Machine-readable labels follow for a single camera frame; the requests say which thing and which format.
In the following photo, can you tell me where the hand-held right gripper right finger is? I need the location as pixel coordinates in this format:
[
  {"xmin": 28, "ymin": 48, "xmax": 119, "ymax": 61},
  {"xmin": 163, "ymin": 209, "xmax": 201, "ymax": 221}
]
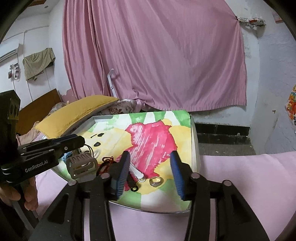
[{"xmin": 170, "ymin": 150, "xmax": 271, "ymax": 241}]

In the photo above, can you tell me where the white hair clip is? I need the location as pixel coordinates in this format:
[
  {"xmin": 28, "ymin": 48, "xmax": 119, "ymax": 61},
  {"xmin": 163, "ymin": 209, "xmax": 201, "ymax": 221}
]
[{"xmin": 129, "ymin": 163, "xmax": 146, "ymax": 182}]

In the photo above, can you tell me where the white air conditioner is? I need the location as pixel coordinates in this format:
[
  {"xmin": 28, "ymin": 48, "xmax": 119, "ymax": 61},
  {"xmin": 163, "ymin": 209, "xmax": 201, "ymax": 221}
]
[{"xmin": 0, "ymin": 38, "xmax": 20, "ymax": 62}]

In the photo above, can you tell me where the khaki hanging cloth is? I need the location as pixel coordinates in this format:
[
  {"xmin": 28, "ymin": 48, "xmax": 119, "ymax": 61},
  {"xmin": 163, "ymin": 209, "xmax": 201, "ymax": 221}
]
[{"xmin": 23, "ymin": 47, "xmax": 56, "ymax": 81}]

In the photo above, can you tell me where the red paper on wall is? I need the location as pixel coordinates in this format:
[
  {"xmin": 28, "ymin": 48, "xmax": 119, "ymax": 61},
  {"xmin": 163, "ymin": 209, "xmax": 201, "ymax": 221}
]
[{"xmin": 273, "ymin": 11, "xmax": 285, "ymax": 23}]

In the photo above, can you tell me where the silver and gold ring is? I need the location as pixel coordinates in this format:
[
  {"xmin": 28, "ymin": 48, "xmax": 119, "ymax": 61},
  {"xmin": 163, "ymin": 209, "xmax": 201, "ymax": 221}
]
[{"xmin": 149, "ymin": 176, "xmax": 163, "ymax": 187}]

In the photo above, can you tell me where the floral pillow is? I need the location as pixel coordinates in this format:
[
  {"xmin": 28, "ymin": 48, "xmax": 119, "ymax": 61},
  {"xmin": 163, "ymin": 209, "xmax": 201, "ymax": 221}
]
[{"xmin": 109, "ymin": 99, "xmax": 139, "ymax": 115}]

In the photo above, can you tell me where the red cord bracelet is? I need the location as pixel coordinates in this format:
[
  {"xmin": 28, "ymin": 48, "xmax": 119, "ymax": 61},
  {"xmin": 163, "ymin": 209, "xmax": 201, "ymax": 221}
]
[{"xmin": 96, "ymin": 156, "xmax": 116, "ymax": 178}]

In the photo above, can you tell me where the grey claw hair clip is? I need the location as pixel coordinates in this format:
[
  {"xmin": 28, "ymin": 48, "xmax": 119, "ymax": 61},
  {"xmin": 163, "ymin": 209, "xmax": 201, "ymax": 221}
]
[{"xmin": 67, "ymin": 152, "xmax": 98, "ymax": 179}]

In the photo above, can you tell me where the pink bed sheet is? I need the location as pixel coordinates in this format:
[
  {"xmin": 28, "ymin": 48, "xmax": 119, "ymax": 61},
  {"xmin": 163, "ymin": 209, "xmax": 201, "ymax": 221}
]
[{"xmin": 21, "ymin": 152, "xmax": 296, "ymax": 241}]

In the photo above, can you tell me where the person's left hand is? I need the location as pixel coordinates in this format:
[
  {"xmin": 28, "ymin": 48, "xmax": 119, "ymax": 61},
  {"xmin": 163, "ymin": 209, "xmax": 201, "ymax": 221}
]
[{"xmin": 0, "ymin": 176, "xmax": 39, "ymax": 211}]

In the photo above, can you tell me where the pale pink cloth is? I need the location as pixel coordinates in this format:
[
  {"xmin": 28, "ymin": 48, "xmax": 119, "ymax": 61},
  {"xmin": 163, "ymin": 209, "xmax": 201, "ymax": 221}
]
[{"xmin": 16, "ymin": 127, "xmax": 47, "ymax": 149}]

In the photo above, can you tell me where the pink curtain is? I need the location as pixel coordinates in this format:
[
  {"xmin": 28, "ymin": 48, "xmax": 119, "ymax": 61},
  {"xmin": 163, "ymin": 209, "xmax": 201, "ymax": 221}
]
[{"xmin": 62, "ymin": 0, "xmax": 247, "ymax": 113}]

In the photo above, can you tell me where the colourful floral cloth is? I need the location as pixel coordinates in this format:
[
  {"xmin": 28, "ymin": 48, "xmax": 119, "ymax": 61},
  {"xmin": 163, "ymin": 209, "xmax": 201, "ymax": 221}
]
[{"xmin": 285, "ymin": 84, "xmax": 296, "ymax": 127}]

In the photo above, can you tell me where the wall-mounted socket with plugs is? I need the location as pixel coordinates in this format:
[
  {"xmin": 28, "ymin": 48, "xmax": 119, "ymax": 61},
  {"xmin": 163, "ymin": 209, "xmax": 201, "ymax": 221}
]
[{"xmin": 8, "ymin": 64, "xmax": 20, "ymax": 80}]

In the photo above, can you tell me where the black twisted hair clip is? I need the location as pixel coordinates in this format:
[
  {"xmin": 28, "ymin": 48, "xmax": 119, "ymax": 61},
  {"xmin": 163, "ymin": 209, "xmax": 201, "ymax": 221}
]
[{"xmin": 126, "ymin": 174, "xmax": 139, "ymax": 192}]

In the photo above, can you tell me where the white window handle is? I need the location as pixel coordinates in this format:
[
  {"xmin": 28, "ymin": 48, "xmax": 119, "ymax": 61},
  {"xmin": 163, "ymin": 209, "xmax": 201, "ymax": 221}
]
[{"xmin": 107, "ymin": 69, "xmax": 117, "ymax": 96}]

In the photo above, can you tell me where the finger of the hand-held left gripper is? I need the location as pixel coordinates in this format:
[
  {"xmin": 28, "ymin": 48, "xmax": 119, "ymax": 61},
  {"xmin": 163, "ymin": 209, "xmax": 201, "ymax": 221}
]
[
  {"xmin": 20, "ymin": 145, "xmax": 80, "ymax": 160},
  {"xmin": 17, "ymin": 134, "xmax": 85, "ymax": 155}
]

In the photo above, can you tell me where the yellow pillow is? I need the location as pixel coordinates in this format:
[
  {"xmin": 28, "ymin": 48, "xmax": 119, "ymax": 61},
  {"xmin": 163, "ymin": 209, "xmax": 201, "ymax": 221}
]
[{"xmin": 35, "ymin": 95, "xmax": 119, "ymax": 139}]

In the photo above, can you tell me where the tray with colourful painted paper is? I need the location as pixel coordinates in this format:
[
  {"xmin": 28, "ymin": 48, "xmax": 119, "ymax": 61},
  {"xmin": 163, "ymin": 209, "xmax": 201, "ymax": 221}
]
[{"xmin": 50, "ymin": 110, "xmax": 201, "ymax": 212}]

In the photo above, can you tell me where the brown wooden headboard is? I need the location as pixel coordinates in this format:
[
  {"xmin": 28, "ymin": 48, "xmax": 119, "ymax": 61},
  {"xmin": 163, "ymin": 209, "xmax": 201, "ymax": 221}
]
[{"xmin": 16, "ymin": 89, "xmax": 62, "ymax": 136}]

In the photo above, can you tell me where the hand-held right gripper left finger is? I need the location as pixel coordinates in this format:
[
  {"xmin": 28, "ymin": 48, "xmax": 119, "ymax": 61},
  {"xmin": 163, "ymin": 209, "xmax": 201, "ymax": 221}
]
[{"xmin": 28, "ymin": 151, "xmax": 131, "ymax": 241}]

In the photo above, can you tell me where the wire wall basket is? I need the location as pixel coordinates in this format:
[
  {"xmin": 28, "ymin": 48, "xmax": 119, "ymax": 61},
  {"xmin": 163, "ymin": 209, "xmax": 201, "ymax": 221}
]
[{"xmin": 238, "ymin": 17, "xmax": 267, "ymax": 30}]

